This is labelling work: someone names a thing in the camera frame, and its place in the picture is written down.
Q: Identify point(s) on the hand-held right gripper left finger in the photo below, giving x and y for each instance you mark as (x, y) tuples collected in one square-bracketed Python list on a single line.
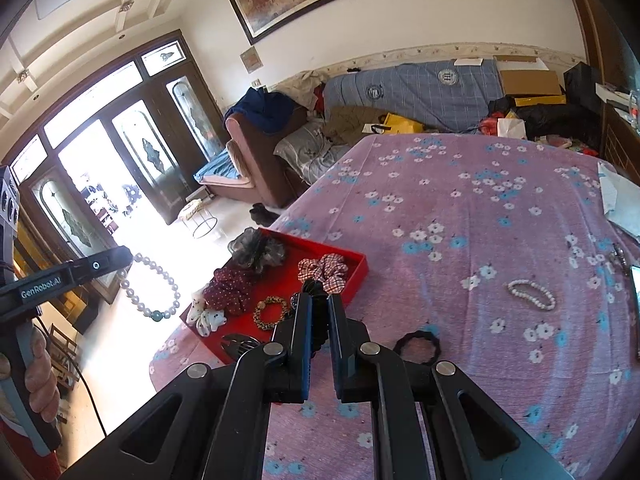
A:
[(306, 350)]

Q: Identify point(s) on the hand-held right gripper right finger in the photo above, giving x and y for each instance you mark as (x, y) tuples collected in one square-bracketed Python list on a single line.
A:
[(336, 360)]

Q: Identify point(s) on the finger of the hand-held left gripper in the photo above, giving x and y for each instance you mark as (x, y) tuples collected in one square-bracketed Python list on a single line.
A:
[(100, 263)]

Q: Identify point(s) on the black ribbed scrunchie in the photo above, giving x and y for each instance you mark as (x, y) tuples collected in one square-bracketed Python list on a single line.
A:
[(314, 289)]

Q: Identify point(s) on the black hair clip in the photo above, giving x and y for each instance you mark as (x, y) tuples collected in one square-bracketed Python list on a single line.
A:
[(240, 346)]

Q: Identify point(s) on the red plaid scrunchie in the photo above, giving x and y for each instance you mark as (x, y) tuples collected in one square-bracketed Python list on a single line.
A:
[(324, 270)]

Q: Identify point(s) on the red tray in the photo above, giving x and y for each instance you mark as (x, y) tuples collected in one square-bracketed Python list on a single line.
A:
[(345, 265)]

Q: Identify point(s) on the dark red dotted scrunchie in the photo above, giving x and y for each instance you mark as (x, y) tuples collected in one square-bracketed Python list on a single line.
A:
[(230, 291)]

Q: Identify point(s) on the white polka dot scrunchie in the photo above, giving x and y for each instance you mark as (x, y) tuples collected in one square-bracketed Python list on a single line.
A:
[(206, 317)]

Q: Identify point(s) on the dark sheer organza scrunchie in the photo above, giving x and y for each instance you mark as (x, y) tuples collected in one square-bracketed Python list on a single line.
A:
[(257, 252)]

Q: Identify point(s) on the person's left forearm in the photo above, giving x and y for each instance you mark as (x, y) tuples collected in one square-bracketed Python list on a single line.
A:
[(17, 447)]

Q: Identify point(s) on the person's left hand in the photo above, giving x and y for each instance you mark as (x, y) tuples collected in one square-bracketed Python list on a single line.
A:
[(40, 367)]

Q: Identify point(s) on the leopard print scrunchie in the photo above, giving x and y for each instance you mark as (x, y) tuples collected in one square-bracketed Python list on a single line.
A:
[(270, 312)]

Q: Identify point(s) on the wooden glass door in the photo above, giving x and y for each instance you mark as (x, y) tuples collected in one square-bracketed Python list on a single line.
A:
[(115, 150)]

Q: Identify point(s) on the black shoes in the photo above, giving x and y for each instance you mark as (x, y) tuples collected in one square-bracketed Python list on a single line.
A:
[(262, 215)]

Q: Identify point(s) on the brown armchair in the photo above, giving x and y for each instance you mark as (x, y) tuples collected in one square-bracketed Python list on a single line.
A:
[(260, 165)]

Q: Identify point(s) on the grey satin pillow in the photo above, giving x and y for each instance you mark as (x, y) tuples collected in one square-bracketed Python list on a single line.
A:
[(305, 149)]

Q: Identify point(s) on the blue clothing pile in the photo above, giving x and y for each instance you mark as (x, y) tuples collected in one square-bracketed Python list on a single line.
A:
[(262, 110)]

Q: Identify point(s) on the olive green jacket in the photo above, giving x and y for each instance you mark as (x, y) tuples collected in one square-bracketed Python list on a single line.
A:
[(355, 122)]

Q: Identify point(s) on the yellow paper bag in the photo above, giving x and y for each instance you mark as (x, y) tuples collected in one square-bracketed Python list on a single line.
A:
[(400, 122)]

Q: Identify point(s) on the beige cloth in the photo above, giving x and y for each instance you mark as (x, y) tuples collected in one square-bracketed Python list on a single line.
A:
[(305, 82)]

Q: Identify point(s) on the blue plaid blanket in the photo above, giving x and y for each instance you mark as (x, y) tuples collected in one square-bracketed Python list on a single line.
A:
[(415, 95)]

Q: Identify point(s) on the red plastic bag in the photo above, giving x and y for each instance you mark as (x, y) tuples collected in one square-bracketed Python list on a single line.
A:
[(492, 122)]

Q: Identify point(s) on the white plastic bag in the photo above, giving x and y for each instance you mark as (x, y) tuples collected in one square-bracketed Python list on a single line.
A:
[(512, 127)]

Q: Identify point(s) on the dark metal hair accessory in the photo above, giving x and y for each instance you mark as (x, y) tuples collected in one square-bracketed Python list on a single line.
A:
[(618, 255)]

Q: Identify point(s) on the black smartphone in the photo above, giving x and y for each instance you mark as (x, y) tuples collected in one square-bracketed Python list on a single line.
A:
[(635, 287)]

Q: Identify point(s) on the black puffy jacket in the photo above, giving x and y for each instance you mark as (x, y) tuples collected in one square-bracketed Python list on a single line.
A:
[(550, 117)]

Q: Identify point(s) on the white paper envelope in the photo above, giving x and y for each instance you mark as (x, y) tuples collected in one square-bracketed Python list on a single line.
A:
[(620, 200)]

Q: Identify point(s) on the flat yellow box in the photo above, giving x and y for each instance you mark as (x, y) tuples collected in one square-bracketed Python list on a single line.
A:
[(541, 101)]

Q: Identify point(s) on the open cardboard box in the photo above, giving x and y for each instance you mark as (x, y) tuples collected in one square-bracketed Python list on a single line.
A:
[(530, 80)]

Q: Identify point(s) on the black bag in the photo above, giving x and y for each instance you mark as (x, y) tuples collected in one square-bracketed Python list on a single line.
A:
[(582, 85)]

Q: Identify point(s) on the small wall picture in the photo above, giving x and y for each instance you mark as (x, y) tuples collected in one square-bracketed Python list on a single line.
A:
[(250, 57)]

